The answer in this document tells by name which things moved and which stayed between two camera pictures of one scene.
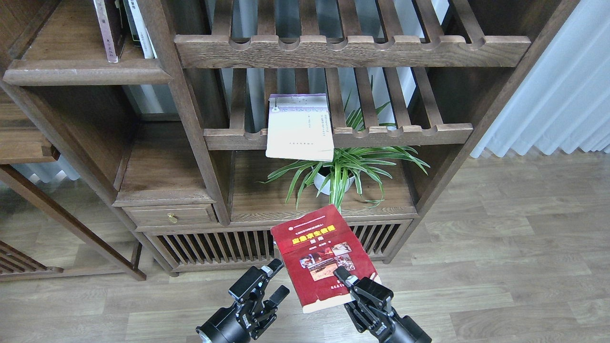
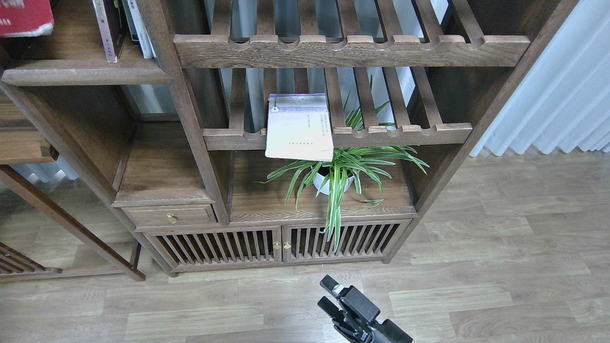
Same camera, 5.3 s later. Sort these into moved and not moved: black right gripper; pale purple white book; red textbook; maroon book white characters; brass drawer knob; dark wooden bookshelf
Moved: red textbook; black right gripper
Not moved: brass drawer knob; pale purple white book; dark wooden bookshelf; maroon book white characters
